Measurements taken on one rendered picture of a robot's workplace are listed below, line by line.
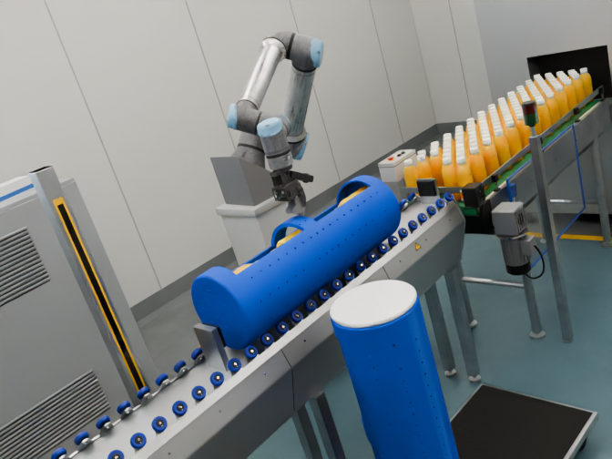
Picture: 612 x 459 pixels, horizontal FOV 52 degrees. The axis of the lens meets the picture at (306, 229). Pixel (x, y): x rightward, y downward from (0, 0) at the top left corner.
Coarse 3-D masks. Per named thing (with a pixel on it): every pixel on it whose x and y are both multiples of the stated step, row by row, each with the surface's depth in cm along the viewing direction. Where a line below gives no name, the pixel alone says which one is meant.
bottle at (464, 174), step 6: (462, 162) 285; (456, 168) 287; (462, 168) 285; (468, 168) 285; (456, 174) 287; (462, 174) 285; (468, 174) 285; (462, 180) 287; (468, 180) 286; (462, 186) 288; (462, 198) 291
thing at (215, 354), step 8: (200, 328) 204; (208, 328) 202; (216, 328) 201; (200, 336) 206; (208, 336) 202; (216, 336) 201; (200, 344) 208; (208, 344) 205; (216, 344) 201; (224, 344) 204; (208, 352) 207; (216, 352) 203; (224, 352) 204; (208, 360) 210; (216, 360) 206; (224, 360) 204; (216, 368) 208; (224, 368) 204
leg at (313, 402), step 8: (320, 392) 232; (312, 400) 231; (320, 400) 230; (312, 408) 233; (320, 408) 231; (328, 408) 234; (320, 416) 232; (328, 416) 234; (320, 424) 235; (328, 424) 234; (320, 432) 237; (328, 432) 234; (336, 432) 238; (328, 440) 236; (336, 440) 238; (328, 448) 239; (336, 448) 238; (328, 456) 241; (336, 456) 238; (344, 456) 241
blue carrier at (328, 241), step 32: (352, 192) 265; (384, 192) 249; (288, 224) 229; (320, 224) 227; (352, 224) 234; (384, 224) 246; (256, 256) 235; (288, 256) 214; (320, 256) 221; (352, 256) 235; (192, 288) 212; (224, 288) 198; (256, 288) 202; (288, 288) 210; (320, 288) 226; (224, 320) 207; (256, 320) 201
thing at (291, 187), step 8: (288, 168) 223; (272, 176) 223; (280, 176) 223; (288, 176) 225; (280, 184) 225; (288, 184) 225; (296, 184) 226; (272, 192) 227; (280, 192) 224; (288, 192) 224; (296, 192) 227; (280, 200) 227; (288, 200) 224
